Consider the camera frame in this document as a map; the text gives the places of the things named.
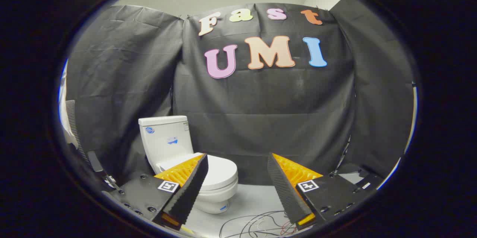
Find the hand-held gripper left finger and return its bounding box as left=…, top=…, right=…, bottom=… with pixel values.
left=106, top=153, right=209, bottom=231

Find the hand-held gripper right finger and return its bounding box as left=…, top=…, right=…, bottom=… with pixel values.
left=267, top=152, right=377, bottom=231

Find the white toilet lid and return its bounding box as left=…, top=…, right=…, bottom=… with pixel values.
left=157, top=153, right=239, bottom=191

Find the white toilet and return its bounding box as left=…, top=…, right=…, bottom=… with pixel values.
left=138, top=115, right=239, bottom=214

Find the black backdrop cloth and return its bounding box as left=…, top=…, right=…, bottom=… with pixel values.
left=65, top=2, right=414, bottom=187

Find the black mesh office chair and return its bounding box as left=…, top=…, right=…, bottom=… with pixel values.
left=65, top=100, right=120, bottom=191

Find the tangle of floor cables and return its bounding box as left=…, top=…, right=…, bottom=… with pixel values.
left=219, top=211, right=298, bottom=238

